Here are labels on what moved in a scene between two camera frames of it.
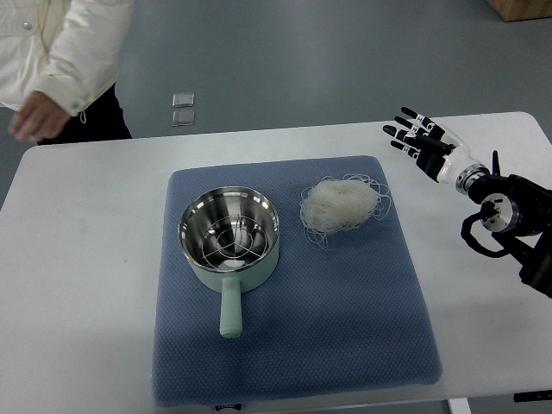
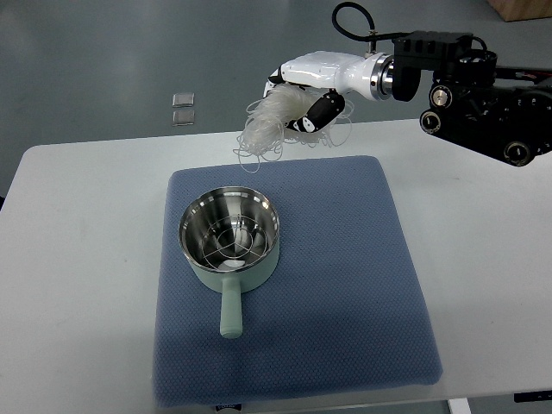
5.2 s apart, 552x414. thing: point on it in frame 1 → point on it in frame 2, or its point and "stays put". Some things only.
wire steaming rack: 233,242 stays put
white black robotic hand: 442,154 → 329,73
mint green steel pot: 228,236 stays put
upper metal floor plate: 183,100 stays put
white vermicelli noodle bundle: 331,205 → 265,133
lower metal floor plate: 183,117 stays put
